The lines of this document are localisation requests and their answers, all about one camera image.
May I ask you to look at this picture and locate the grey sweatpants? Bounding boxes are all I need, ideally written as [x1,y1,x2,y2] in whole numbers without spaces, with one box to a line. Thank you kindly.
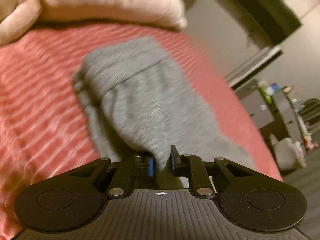
[73,37,256,189]

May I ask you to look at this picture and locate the wall mounted television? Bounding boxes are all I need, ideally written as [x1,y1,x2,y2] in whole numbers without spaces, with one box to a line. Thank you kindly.
[216,0,302,49]

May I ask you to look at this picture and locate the grey drawer cabinet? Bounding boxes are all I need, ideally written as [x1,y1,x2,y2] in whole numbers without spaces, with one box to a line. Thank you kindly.
[235,80,276,129]

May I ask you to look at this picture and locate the pink plush pillow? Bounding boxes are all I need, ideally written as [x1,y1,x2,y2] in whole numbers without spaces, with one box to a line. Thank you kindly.
[1,0,187,46]

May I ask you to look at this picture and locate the dark desk with clutter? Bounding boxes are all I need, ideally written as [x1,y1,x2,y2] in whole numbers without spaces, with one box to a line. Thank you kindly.
[272,89,319,154]

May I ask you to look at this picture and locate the pink ribbed bedspread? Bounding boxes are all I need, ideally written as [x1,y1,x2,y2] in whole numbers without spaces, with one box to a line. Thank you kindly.
[1,21,281,239]

